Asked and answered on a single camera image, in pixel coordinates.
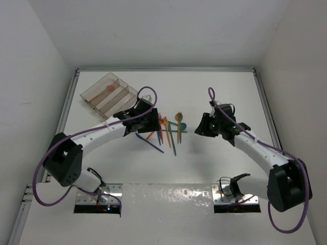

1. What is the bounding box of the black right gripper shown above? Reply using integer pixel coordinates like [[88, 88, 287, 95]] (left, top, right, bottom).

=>
[[195, 113, 223, 137]]

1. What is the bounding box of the dark blue plastic fork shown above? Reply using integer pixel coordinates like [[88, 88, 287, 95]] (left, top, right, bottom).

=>
[[156, 129, 163, 145]]

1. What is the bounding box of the yellow-orange plastic fork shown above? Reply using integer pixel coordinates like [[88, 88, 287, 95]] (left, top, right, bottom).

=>
[[163, 116, 171, 148]]

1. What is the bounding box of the yellow-orange plastic spoon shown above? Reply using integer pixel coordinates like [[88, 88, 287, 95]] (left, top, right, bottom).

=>
[[175, 112, 183, 143]]

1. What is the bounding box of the teal plastic spoon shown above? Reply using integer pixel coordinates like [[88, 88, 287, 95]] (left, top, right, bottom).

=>
[[177, 122, 187, 133]]

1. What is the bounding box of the orange-red plastic spoon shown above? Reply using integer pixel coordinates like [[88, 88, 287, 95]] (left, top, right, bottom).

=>
[[90, 85, 115, 102]]

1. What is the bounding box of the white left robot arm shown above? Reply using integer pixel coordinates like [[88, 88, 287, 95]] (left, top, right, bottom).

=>
[[43, 99, 159, 192]]

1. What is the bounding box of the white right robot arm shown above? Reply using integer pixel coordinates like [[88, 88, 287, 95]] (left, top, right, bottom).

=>
[[195, 102, 313, 212]]

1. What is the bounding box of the orange-red plastic knife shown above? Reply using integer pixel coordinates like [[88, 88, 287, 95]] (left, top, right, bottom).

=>
[[145, 113, 164, 141]]

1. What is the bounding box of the dark blue plastic knife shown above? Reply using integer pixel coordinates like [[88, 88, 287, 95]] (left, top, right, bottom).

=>
[[135, 133, 164, 154]]

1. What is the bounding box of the clear three-compartment organizer tray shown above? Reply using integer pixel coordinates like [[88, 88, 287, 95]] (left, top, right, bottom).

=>
[[80, 72, 138, 120]]

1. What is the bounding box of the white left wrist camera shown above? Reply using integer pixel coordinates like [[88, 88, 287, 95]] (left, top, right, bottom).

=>
[[141, 94, 152, 103]]

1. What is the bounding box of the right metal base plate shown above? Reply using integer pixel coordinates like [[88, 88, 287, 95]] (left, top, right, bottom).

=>
[[212, 183, 260, 205]]

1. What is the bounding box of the metal base plate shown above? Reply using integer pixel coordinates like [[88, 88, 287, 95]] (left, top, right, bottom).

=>
[[77, 183, 123, 205], [212, 183, 260, 205]]

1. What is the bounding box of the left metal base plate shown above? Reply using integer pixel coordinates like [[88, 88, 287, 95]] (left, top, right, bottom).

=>
[[77, 183, 123, 205]]

